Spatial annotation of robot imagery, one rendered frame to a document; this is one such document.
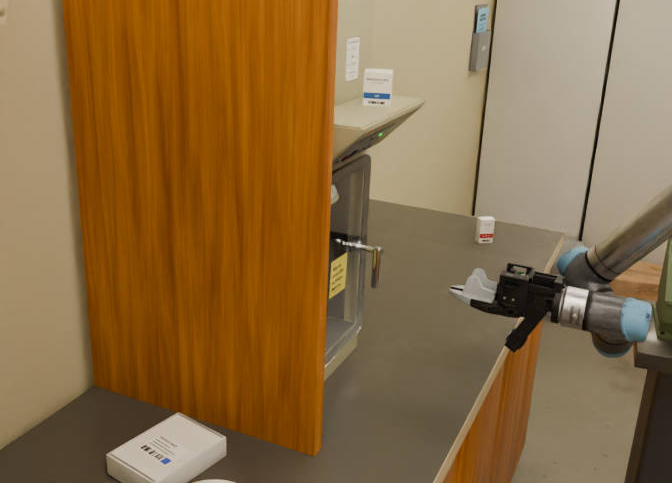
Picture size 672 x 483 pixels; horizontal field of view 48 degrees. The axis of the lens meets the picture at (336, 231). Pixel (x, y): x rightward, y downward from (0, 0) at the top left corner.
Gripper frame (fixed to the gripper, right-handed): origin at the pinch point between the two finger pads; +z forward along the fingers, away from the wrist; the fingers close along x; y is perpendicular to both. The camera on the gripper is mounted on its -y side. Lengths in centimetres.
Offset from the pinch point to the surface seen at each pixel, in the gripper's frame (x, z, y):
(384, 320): -20.9, 21.8, -20.4
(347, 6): 8, 23, 53
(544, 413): -150, -7, -114
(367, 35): -2, 23, 48
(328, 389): 13.4, 20.9, -20.5
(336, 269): 10.3, 21.6, 4.5
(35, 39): 38, 66, 47
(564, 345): -216, -5, -114
